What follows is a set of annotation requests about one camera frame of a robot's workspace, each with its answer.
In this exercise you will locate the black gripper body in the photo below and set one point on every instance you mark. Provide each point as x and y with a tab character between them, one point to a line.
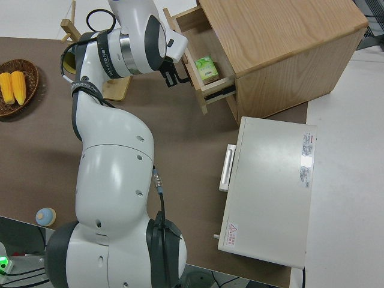
168	66

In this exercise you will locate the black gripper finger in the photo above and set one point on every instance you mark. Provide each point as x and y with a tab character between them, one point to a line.
170	80
179	77

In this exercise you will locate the light wooden drawer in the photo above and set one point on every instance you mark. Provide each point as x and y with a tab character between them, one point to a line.
204	39

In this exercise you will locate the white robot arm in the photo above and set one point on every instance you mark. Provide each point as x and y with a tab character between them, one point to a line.
4	258
111	180

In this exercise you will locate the green tea packet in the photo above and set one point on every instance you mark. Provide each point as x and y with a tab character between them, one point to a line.
207	69

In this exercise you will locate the wooden mug rack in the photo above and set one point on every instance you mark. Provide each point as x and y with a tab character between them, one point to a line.
117	90

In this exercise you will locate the brown table mat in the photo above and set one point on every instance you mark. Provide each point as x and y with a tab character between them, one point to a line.
186	156

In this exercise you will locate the dark blue mug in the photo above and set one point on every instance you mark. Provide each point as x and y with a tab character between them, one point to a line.
69	61

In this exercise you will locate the light wooden cabinet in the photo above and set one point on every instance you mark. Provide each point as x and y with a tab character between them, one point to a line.
285	39

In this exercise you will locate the brown wicker basket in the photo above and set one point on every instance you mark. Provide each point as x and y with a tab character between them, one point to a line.
30	87

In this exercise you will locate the white oven appliance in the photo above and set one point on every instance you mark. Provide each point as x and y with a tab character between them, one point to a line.
267	192

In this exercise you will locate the yellow corn cob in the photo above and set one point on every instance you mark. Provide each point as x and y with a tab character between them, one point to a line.
18	88
6	88

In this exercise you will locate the blue dome wooden knob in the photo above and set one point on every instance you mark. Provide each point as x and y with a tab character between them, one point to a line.
45	217

